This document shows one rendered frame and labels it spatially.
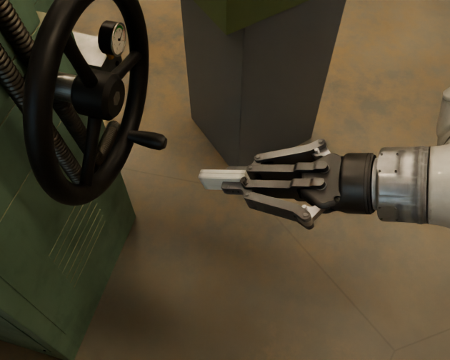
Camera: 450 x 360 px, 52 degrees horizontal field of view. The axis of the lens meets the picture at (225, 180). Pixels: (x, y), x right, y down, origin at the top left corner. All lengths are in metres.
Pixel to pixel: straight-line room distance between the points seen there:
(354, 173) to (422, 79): 1.37
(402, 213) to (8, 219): 0.60
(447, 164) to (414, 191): 0.04
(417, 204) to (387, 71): 1.38
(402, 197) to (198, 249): 0.90
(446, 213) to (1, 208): 0.64
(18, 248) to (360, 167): 0.60
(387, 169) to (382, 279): 0.88
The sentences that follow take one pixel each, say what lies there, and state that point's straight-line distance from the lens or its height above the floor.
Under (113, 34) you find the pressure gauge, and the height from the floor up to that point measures 0.68.
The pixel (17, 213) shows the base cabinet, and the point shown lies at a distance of 0.85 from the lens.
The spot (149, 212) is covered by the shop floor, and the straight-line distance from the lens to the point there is 1.44.
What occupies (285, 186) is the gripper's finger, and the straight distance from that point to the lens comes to 0.59.
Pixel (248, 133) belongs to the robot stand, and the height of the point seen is 0.20.
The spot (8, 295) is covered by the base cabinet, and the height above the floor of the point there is 0.45.
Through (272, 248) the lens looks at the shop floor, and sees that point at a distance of 1.37.
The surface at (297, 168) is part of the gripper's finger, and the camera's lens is 0.60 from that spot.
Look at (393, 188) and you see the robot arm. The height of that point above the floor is 0.81.
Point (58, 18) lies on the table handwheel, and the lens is 0.50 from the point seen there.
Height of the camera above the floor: 1.24
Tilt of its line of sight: 57 degrees down
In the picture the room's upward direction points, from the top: straight up
